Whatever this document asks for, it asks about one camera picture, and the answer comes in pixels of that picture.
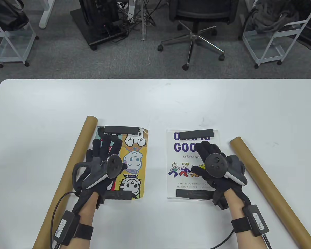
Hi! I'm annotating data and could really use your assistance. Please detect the person's left hand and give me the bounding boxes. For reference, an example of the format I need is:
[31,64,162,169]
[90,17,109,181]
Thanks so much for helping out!
[72,134,128,209]

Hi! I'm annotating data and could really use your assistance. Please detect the person's right hand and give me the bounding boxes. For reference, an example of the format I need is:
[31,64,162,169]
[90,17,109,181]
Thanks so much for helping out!
[190,141,252,205]

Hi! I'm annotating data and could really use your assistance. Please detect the brown cardboard mailing tube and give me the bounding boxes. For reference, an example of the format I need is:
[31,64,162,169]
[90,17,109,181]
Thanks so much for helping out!
[229,137,311,249]
[32,116,98,249]

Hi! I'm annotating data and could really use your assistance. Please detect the black bar weight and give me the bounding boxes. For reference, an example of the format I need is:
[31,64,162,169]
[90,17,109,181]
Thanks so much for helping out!
[176,189,214,200]
[104,126,139,135]
[180,129,214,139]
[104,191,132,200]

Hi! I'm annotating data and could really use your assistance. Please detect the colourful cartoon animal poster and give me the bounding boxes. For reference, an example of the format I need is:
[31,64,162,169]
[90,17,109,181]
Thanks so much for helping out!
[89,126,149,199]

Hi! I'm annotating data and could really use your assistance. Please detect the white poster purple lettering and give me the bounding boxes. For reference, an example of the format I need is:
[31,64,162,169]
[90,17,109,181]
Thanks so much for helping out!
[166,129,222,200]

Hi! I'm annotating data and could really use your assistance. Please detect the person's left forearm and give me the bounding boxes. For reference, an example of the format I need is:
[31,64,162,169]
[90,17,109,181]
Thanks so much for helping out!
[52,193,99,249]

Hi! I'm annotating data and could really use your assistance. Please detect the black shoulder bag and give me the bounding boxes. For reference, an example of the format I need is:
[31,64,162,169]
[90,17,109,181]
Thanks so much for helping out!
[0,0,29,32]

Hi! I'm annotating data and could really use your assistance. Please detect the person's right forearm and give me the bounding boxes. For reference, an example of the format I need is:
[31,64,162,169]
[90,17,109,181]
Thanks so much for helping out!
[227,188,268,249]

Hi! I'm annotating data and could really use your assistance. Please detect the grey white hand controller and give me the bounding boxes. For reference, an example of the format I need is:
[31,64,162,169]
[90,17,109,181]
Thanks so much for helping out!
[204,153,248,186]
[72,154,122,190]

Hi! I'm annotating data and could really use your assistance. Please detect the black wrist sensor box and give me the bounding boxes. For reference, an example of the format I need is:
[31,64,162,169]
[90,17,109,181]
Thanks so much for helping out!
[242,205,270,237]
[54,211,81,245]

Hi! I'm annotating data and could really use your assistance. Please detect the white wheeled cart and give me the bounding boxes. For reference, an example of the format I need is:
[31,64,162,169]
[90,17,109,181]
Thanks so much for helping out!
[239,0,311,69]
[0,10,40,68]

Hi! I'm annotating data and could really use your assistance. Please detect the black wheeled platform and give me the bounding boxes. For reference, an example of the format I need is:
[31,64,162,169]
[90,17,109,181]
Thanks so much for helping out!
[70,9,129,51]

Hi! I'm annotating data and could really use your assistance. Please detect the black computer tower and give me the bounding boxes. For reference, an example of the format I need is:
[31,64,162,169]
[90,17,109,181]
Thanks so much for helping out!
[79,0,119,26]

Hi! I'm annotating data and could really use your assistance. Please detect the black office chair chrome base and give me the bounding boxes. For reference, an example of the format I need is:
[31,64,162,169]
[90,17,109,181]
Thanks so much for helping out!
[157,0,239,71]

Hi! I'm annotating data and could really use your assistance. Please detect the white desk leg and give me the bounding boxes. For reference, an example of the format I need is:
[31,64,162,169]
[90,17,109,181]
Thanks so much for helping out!
[39,0,57,29]

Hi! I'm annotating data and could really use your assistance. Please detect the grey crumpled cloth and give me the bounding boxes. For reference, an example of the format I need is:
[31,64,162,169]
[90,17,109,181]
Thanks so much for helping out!
[249,0,301,33]

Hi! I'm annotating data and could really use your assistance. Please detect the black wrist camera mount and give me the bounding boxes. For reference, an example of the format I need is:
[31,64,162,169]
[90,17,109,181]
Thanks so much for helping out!
[95,192,105,209]
[213,189,229,209]

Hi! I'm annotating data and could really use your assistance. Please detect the black wrist strap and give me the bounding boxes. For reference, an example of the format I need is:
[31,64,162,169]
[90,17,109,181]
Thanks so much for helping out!
[231,217,249,233]
[73,223,94,240]

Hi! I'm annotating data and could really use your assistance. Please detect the white cable channel post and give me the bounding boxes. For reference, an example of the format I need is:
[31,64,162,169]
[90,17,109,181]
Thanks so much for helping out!
[141,0,147,41]

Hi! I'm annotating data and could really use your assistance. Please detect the tangle of black cables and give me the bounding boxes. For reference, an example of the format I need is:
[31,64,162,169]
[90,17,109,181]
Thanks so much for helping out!
[117,0,162,27]

